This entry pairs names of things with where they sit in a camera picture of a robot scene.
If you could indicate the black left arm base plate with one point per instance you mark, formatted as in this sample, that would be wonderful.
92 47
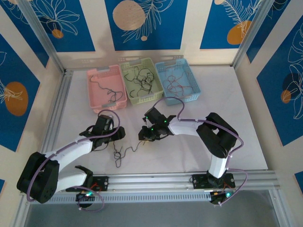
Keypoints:
104 183

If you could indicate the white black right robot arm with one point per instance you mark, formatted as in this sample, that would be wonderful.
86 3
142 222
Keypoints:
184 127

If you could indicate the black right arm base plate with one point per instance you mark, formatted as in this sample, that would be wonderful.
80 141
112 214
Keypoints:
198 180

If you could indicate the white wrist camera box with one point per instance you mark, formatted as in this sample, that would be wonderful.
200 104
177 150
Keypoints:
145 119
109 121

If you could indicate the aluminium side rail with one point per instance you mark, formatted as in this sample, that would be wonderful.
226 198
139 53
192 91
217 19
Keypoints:
56 113

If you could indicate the black controller box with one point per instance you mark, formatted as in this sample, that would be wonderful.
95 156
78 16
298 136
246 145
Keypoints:
219 198
82 198

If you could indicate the green plastic basket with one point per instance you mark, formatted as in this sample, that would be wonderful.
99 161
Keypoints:
142 62

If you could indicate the aluminium mounting rail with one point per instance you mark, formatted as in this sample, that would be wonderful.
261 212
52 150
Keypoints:
151 183

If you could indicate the black left controller box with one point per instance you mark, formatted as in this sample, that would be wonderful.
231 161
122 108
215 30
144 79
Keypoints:
82 198

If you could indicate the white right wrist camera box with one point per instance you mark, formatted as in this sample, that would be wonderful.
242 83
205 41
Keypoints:
145 119

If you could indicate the pink plastic basket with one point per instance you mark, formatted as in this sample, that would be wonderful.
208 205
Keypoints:
104 78

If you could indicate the blue plastic basket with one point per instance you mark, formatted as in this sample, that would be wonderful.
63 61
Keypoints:
187 71

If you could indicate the aluminium frame leg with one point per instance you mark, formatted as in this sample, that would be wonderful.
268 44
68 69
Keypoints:
22 214
281 212

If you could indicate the aluminium frame post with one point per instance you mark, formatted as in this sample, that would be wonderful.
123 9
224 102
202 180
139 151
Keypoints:
258 28
40 33

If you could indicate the black right controller box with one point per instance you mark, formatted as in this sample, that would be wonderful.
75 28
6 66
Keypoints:
219 198

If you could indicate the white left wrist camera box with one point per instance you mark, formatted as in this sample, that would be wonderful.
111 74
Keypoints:
109 121

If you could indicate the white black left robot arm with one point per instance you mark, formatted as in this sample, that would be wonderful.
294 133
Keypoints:
71 151

